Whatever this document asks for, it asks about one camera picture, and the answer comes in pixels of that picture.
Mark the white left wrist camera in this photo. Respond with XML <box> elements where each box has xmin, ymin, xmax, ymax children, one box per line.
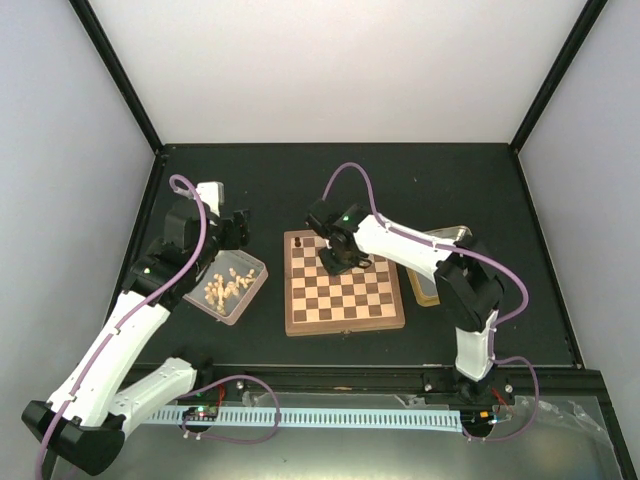
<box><xmin>196</xmin><ymin>181</ymin><xmax>225</xmax><ymax>216</ymax></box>

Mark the wooden chess board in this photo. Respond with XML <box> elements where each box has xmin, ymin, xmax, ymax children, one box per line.
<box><xmin>284</xmin><ymin>230</ymin><xmax>405</xmax><ymax>337</ymax></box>

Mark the black frame post right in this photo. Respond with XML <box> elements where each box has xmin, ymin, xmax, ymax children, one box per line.
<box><xmin>510</xmin><ymin>0</ymin><xmax>608</xmax><ymax>154</ymax></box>

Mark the pink metal tin tray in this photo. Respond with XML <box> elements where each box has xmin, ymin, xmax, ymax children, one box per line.
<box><xmin>184</xmin><ymin>250</ymin><xmax>268</xmax><ymax>326</ymax></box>

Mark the left circuit board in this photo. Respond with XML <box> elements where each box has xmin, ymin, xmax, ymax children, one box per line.
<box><xmin>183</xmin><ymin>406</ymin><xmax>219</xmax><ymax>421</ymax></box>

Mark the circuit board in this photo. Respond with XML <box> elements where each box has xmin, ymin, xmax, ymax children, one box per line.
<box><xmin>460</xmin><ymin>410</ymin><xmax>512</xmax><ymax>426</ymax></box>
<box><xmin>183</xmin><ymin>406</ymin><xmax>219</xmax><ymax>421</ymax></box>

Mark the light blue cable duct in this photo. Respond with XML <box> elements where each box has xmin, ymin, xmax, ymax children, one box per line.
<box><xmin>146</xmin><ymin>405</ymin><xmax>463</xmax><ymax>433</ymax></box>

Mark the black mounting rail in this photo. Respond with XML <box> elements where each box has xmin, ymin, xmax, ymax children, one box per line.
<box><xmin>196</xmin><ymin>361</ymin><xmax>606</xmax><ymax>405</ymax></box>

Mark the black frame post left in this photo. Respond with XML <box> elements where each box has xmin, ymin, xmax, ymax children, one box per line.
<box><xmin>69</xmin><ymin>0</ymin><xmax>163</xmax><ymax>154</ymax></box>

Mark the light wooden chess pieces pile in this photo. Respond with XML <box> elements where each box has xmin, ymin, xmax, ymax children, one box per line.
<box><xmin>204</xmin><ymin>268</ymin><xmax>256</xmax><ymax>317</ymax></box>

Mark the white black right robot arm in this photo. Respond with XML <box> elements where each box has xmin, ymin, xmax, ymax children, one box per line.
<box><xmin>306</xmin><ymin>199</ymin><xmax>504</xmax><ymax>404</ymax></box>

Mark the black frame post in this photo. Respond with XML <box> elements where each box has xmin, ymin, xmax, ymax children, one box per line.
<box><xmin>510</xmin><ymin>0</ymin><xmax>608</xmax><ymax>154</ymax></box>
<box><xmin>69</xmin><ymin>0</ymin><xmax>163</xmax><ymax>154</ymax></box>

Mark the right circuit board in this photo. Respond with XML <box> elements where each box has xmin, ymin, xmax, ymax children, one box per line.
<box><xmin>460</xmin><ymin>410</ymin><xmax>512</xmax><ymax>426</ymax></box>

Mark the gold metal tin tray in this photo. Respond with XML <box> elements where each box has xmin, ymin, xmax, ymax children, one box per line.
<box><xmin>406</xmin><ymin>225</ymin><xmax>472</xmax><ymax>307</ymax></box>

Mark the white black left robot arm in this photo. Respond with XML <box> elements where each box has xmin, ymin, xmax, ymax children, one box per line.
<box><xmin>21</xmin><ymin>200</ymin><xmax>250</xmax><ymax>476</ymax></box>

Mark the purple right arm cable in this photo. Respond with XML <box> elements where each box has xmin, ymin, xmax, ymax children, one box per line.
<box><xmin>322</xmin><ymin>163</ymin><xmax>541</xmax><ymax>444</ymax></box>

